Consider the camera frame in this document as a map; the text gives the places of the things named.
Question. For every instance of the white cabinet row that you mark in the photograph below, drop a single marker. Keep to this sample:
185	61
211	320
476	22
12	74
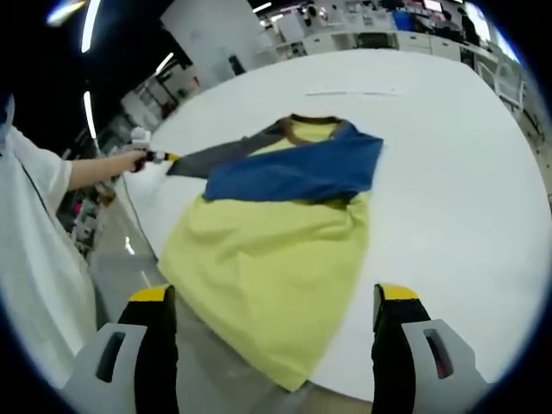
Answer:
414	41

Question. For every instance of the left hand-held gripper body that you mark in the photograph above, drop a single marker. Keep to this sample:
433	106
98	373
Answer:
141	140

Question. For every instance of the yellow blue grey garment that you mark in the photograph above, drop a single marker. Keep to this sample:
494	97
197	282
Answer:
267	259

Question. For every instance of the ceiling light strip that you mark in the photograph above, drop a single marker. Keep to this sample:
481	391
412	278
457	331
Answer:
164	63
89	114
90	26
261	7

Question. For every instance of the person's left hand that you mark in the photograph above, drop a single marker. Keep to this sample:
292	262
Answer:
128	163

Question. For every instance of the black office chair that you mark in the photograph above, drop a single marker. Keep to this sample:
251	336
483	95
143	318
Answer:
373	41

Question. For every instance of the white flat strip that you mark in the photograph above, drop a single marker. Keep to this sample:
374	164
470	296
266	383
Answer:
353	92

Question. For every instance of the white mesh office chair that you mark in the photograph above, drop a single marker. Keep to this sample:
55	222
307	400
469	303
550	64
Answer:
509	82

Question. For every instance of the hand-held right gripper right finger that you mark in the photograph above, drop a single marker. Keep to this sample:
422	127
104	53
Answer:
390	353

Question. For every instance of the white square pillar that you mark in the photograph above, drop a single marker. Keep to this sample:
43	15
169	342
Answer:
211	39

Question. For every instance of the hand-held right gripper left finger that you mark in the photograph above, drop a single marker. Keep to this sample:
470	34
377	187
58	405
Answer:
157	345

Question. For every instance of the pink screen monitor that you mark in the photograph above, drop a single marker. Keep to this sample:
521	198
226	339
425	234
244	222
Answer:
432	5

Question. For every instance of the dark hanging item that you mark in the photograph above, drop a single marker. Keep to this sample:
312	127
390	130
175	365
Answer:
235	64

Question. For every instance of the blue storage bin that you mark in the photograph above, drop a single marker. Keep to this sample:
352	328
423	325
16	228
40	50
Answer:
401	20

